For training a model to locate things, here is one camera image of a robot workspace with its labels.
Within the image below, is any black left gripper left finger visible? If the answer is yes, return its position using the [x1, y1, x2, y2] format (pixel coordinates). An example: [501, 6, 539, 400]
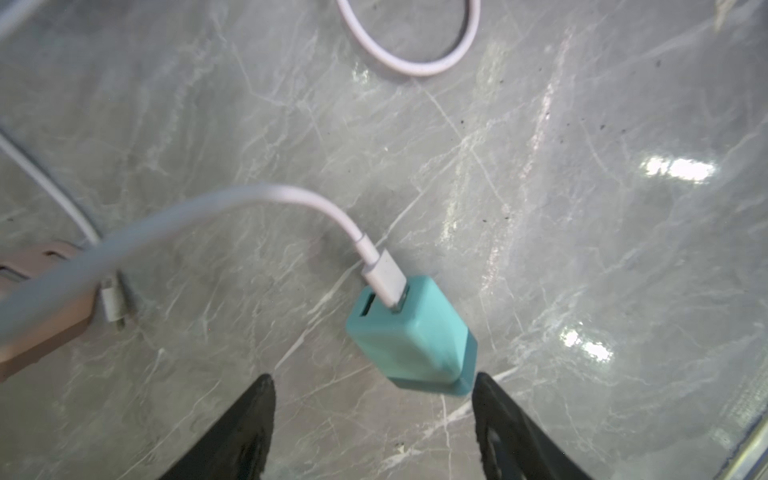
[161, 374, 276, 480]

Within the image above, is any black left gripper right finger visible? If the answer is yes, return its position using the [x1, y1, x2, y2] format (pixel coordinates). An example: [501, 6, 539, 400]
[471, 372, 590, 480]

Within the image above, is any teal USB charger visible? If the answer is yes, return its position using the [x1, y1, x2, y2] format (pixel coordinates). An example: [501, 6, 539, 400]
[345, 276, 478, 396]

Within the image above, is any white USB charging cable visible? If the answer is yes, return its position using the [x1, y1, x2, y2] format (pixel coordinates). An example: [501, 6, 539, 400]
[0, 0, 482, 349]

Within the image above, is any pink USB charger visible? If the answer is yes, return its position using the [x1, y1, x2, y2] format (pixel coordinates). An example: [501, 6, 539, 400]
[0, 239, 100, 383]

